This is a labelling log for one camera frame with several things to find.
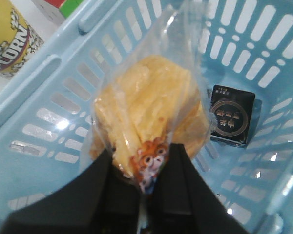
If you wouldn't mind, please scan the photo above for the black tissue pack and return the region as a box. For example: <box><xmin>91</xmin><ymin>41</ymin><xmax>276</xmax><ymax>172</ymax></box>
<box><xmin>210</xmin><ymin>85</ymin><xmax>255</xmax><ymax>147</ymax></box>

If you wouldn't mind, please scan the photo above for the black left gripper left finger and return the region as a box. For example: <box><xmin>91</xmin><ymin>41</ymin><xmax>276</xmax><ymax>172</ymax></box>
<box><xmin>0</xmin><ymin>150</ymin><xmax>140</xmax><ymax>234</ymax></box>

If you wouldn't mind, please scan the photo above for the light blue plastic basket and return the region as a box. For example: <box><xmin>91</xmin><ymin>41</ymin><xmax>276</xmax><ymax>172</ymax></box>
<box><xmin>0</xmin><ymin>0</ymin><xmax>293</xmax><ymax>234</ymax></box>

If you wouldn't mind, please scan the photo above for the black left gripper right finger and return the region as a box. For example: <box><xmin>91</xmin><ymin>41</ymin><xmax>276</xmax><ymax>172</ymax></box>
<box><xmin>148</xmin><ymin>143</ymin><xmax>247</xmax><ymax>234</ymax></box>

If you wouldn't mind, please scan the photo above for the colourful puzzle cube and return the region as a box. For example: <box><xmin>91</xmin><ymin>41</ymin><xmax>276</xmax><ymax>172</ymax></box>
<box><xmin>31</xmin><ymin>0</ymin><xmax>83</xmax><ymax>26</ymax></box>

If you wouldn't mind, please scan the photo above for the bread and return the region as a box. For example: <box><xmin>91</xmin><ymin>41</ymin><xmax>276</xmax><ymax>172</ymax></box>
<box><xmin>89</xmin><ymin>0</ymin><xmax>212</xmax><ymax>194</ymax></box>

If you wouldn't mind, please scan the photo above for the yellow popcorn paper cup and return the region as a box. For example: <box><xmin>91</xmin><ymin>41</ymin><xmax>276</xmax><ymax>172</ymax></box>
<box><xmin>0</xmin><ymin>0</ymin><xmax>44</xmax><ymax>79</ymax></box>

